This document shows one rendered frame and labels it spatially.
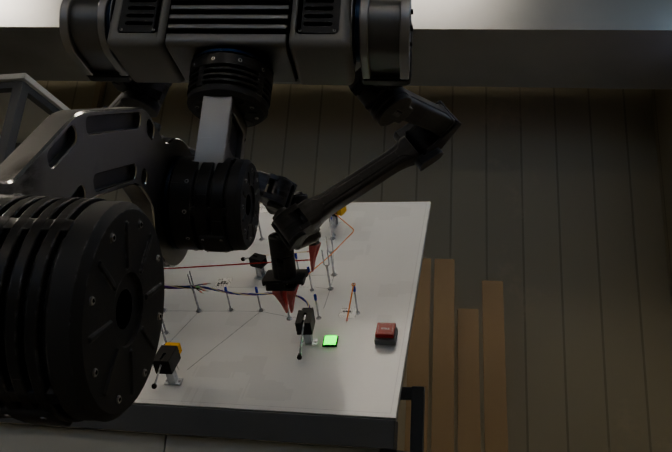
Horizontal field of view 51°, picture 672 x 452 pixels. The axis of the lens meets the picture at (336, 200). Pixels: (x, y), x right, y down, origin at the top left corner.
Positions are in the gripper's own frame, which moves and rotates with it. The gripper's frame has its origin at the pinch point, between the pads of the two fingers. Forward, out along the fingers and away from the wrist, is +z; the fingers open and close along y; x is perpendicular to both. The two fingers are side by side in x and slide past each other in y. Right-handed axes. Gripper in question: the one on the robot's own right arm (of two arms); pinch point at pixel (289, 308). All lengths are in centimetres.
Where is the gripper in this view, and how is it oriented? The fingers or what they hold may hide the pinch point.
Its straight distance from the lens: 176.5
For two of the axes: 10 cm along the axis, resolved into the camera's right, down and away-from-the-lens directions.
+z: 0.9, 9.4, 3.2
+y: -9.8, 0.3, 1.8
